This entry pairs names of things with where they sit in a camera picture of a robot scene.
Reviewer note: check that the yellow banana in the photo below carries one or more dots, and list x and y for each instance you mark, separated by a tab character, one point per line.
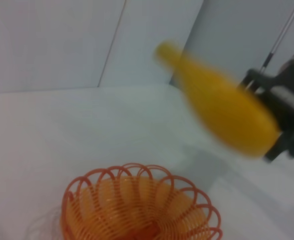
224	112

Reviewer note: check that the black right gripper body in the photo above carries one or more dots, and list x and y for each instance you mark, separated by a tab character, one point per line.
287	97

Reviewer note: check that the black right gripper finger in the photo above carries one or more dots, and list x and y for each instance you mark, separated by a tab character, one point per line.
280	147
253	80

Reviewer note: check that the grey metal pole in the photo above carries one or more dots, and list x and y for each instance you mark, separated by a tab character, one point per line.
284	30

